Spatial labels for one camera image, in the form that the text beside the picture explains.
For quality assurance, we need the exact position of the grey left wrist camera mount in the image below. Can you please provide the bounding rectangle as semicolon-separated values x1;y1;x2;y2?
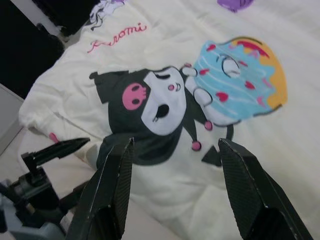
0;178;70;240

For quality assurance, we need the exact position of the black cabinet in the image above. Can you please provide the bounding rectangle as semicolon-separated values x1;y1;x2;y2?
0;0;101;100

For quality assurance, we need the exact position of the cream cartoon print quilt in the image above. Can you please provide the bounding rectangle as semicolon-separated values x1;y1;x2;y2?
19;0;320;240

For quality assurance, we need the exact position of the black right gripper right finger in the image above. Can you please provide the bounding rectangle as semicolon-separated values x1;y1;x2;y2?
217;138;315;240

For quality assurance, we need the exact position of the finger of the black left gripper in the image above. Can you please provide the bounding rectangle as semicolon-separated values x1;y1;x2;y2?
31;137;91;165

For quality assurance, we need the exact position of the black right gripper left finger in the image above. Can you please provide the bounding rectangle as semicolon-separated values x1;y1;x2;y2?
70;137;136;240

